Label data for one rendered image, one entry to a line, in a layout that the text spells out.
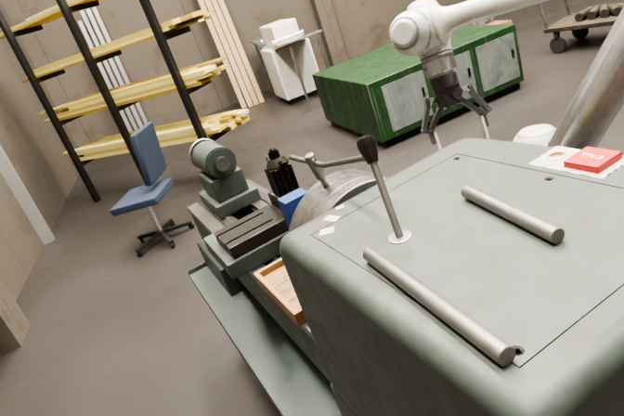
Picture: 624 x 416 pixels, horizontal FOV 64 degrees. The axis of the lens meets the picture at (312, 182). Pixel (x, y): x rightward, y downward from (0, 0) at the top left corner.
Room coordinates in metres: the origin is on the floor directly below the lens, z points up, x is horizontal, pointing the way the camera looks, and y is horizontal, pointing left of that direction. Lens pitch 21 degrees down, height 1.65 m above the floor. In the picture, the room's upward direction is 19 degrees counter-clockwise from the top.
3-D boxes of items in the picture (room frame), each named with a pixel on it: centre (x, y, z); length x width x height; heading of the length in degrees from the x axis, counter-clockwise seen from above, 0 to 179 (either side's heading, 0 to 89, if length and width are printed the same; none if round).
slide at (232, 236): (1.61, 0.15, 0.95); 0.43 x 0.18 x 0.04; 111
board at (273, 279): (1.29, 0.04, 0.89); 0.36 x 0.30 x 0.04; 111
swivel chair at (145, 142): (4.14, 1.39, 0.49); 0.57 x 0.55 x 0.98; 98
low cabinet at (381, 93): (5.35, -1.39, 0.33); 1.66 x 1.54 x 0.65; 103
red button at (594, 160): (0.70, -0.43, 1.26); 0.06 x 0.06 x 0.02; 21
